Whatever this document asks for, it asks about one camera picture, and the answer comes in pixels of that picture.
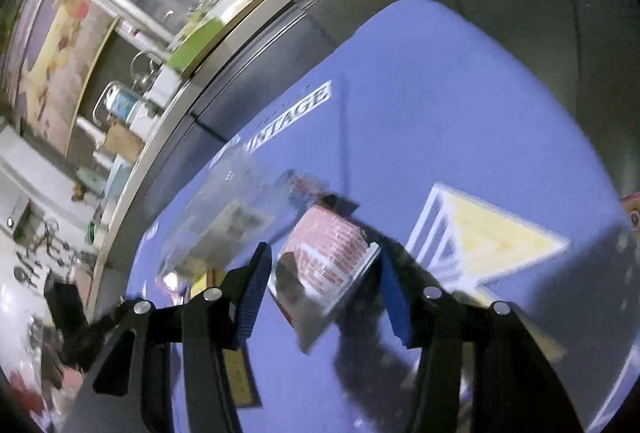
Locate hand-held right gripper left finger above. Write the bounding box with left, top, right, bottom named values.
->
left=60, top=242, right=274, bottom=433

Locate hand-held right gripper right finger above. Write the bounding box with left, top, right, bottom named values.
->
left=379, top=257, right=584, bottom=433

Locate red white snack packet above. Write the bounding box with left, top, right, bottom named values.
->
left=267, top=204, right=384, bottom=355

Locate clear plastic packaging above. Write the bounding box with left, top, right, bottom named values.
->
left=159, top=152, right=303, bottom=281

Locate wooden cutting board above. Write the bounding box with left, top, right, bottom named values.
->
left=100, top=120, right=146, bottom=164

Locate blue printed tablecloth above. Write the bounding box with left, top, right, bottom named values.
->
left=124, top=0, right=637, bottom=433

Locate blue white detergent jug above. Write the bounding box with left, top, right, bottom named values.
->
left=102, top=83, right=143, bottom=124

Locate steel faucet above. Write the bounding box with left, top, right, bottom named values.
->
left=129, top=50, right=163, bottom=91

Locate red yellow printed packet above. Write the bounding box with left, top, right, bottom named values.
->
left=620, top=192, right=640, bottom=235

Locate green plastic bowl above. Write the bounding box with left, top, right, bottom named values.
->
left=167, top=17, right=227, bottom=74

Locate fruit print wall poster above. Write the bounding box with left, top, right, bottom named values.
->
left=0, top=0, right=120, bottom=154

